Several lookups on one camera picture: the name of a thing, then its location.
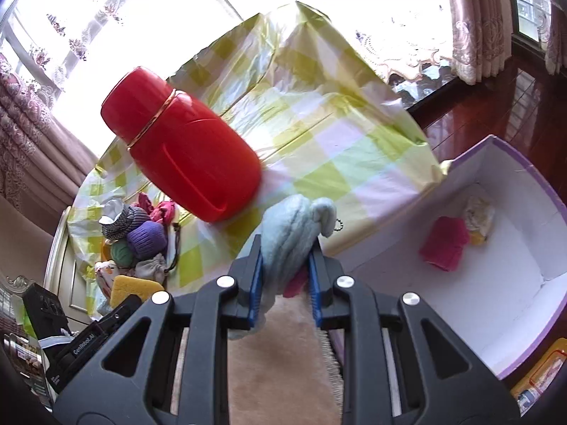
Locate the magenta knitted hat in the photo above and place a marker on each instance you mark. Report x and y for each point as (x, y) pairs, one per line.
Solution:
(445, 243)

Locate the purple knitted hat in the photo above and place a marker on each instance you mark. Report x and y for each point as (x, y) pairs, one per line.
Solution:
(147, 240)

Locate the grey drawstring pouch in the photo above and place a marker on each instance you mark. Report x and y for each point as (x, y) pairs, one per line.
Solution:
(156, 269)

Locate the yellow sponge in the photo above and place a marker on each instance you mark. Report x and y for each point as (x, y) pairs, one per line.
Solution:
(124, 286)

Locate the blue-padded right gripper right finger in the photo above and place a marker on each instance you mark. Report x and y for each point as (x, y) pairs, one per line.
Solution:
(403, 364)

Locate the yellow checkered plastic tablecloth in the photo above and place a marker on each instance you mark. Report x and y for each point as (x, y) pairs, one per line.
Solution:
(322, 123)

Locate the dark pink knitted sock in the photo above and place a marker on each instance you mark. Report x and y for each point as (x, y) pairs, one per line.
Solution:
(162, 212)

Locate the mauve patterned curtain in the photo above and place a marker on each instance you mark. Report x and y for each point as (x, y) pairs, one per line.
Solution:
(482, 38)

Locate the green fluffy towel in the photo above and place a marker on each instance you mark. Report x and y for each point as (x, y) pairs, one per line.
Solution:
(122, 254)

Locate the beige upholstered stool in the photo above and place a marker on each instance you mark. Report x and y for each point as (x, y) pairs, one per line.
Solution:
(286, 373)

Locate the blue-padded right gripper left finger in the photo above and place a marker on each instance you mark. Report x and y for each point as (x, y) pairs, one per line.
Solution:
(167, 364)

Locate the black white gingham cloth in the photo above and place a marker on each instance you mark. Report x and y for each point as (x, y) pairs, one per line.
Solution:
(119, 218)

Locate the yellow packet on floor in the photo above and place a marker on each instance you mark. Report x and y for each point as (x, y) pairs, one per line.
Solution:
(544, 375)

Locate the white purple storage box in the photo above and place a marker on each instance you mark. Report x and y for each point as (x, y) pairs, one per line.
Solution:
(506, 294)

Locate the red thermos flask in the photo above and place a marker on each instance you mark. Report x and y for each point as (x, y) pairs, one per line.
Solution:
(182, 146)

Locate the white ornate cabinet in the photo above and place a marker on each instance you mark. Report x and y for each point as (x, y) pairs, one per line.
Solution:
(31, 255)

